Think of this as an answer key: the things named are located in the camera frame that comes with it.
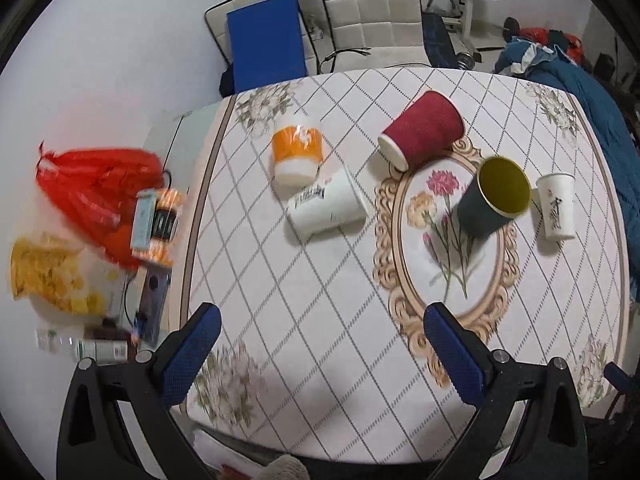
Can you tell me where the pack of batteries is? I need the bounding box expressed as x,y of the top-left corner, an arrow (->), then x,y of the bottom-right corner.
130,188 -> 186,269

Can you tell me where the dark blue bag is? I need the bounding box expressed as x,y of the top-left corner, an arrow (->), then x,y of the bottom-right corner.
422,13 -> 458,68

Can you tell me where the white cup with calligraphy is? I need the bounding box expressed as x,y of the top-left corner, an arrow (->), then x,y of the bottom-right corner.
536,172 -> 576,240

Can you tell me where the red ribbed paper cup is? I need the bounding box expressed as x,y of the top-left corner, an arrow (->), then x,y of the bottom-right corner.
378,90 -> 465,171

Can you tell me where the dark green paper cup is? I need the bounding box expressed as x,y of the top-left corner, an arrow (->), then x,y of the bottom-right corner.
457,156 -> 532,238

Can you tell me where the small white bottle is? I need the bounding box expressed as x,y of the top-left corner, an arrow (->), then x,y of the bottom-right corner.
74,339 -> 129,364

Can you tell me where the red clothing pile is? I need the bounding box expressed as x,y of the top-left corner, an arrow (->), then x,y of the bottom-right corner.
516,27 -> 584,64

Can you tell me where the white quilted chair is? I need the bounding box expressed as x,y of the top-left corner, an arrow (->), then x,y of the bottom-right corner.
322,0 -> 431,72

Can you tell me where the blue board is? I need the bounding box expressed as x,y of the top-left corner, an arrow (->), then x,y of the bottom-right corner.
227,0 -> 307,93

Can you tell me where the white printed cup lying down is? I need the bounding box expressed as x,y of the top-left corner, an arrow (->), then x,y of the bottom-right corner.
286,167 -> 368,236

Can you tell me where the smartphone on side table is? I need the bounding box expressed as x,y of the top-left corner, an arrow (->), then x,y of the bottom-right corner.
134,268 -> 171,346

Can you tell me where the white chair behind blue board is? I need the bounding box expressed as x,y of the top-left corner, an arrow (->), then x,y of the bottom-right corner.
203,0 -> 331,79

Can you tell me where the orange and white paper cup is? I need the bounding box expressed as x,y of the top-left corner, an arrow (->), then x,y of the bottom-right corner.
271,113 -> 323,188

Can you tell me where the floral patterned tablecloth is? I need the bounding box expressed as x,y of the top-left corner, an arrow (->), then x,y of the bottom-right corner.
182,68 -> 629,464

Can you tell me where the bag of yellow chips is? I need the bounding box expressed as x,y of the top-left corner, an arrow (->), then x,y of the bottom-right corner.
10,234 -> 107,315

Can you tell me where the red plastic bag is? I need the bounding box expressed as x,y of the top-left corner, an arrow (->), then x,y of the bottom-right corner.
36,146 -> 164,270

